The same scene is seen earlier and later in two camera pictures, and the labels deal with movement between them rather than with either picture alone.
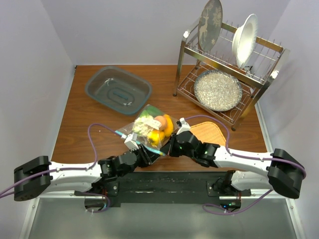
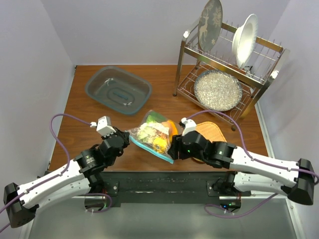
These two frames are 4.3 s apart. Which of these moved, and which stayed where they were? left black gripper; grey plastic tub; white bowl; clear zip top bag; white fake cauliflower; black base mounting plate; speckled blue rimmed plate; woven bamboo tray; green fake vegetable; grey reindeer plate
Moved: white fake cauliflower; green fake vegetable; clear zip top bag; left black gripper
Stayed: black base mounting plate; white bowl; speckled blue rimmed plate; grey plastic tub; woven bamboo tray; grey reindeer plate
